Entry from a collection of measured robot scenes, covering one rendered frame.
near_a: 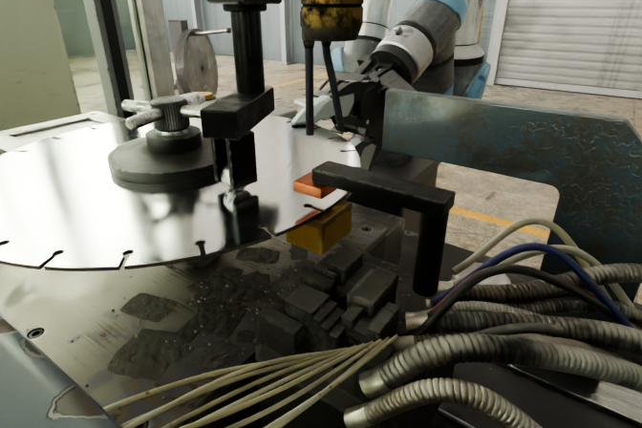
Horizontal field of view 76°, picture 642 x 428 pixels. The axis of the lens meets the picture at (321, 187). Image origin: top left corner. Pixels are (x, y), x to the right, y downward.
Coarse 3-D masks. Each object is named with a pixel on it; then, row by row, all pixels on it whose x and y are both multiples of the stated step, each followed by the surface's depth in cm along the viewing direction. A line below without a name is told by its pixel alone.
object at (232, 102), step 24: (240, 24) 29; (240, 48) 30; (240, 72) 31; (240, 96) 30; (264, 96) 32; (216, 120) 27; (240, 120) 27; (216, 144) 30; (240, 144) 29; (216, 168) 30; (240, 168) 29
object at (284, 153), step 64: (128, 128) 46; (256, 128) 46; (320, 128) 46; (0, 192) 31; (64, 192) 31; (128, 192) 31; (192, 192) 31; (256, 192) 31; (0, 256) 23; (64, 256) 23; (192, 256) 23
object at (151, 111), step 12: (168, 96) 36; (180, 96) 36; (192, 96) 38; (204, 96) 39; (132, 108) 36; (144, 108) 35; (156, 108) 33; (168, 108) 34; (180, 108) 34; (192, 108) 34; (132, 120) 31; (144, 120) 32; (156, 120) 33; (168, 120) 34; (180, 120) 34; (156, 132) 35; (168, 132) 35; (180, 132) 35
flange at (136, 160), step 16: (192, 128) 37; (128, 144) 38; (144, 144) 37; (160, 144) 34; (176, 144) 34; (192, 144) 35; (208, 144) 37; (112, 160) 34; (128, 160) 34; (144, 160) 34; (160, 160) 33; (176, 160) 33; (192, 160) 34; (208, 160) 34; (128, 176) 32; (144, 176) 32; (160, 176) 32; (176, 176) 32; (192, 176) 32
